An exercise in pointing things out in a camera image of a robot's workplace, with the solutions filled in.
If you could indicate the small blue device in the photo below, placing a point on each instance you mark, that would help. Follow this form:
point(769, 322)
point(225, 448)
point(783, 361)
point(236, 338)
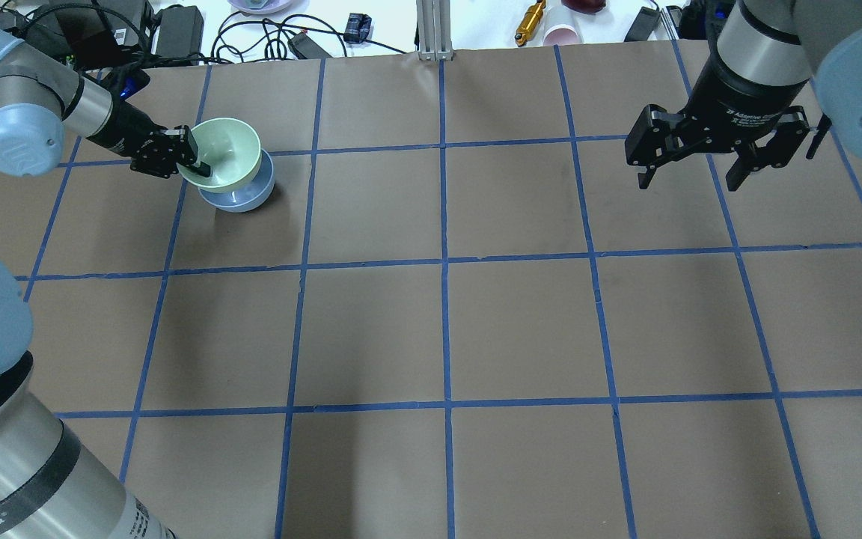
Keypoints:
point(358, 29)

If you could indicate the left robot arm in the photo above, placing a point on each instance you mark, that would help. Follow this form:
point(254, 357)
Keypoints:
point(51, 485)

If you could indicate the gold cylinder tool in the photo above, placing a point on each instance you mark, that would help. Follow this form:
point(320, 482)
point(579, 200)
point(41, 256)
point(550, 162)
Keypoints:
point(529, 23)

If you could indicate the pink cup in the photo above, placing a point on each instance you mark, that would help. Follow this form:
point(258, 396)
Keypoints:
point(561, 34)

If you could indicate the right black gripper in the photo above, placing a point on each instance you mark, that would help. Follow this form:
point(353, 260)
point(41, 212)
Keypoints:
point(739, 101)

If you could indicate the purple plate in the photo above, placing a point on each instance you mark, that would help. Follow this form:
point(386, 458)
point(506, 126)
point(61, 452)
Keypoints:
point(260, 7)

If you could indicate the green bowl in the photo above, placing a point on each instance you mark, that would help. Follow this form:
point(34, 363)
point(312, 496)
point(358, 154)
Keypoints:
point(231, 148)

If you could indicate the black power adapter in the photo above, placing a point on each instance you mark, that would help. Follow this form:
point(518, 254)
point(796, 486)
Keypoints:
point(643, 25)

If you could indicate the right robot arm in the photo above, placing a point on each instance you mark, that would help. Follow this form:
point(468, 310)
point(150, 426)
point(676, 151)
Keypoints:
point(777, 43)

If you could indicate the blue bowl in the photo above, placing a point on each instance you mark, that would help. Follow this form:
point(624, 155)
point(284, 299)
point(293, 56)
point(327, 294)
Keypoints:
point(248, 197)

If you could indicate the aluminium frame post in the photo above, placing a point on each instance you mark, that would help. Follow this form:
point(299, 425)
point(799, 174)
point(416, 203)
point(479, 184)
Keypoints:
point(434, 30)

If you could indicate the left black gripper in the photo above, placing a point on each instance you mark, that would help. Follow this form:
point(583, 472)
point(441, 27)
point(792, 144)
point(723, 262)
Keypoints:
point(118, 127)

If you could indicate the black power brick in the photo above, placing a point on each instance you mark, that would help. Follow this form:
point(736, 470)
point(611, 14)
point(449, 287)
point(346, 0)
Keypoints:
point(179, 35)

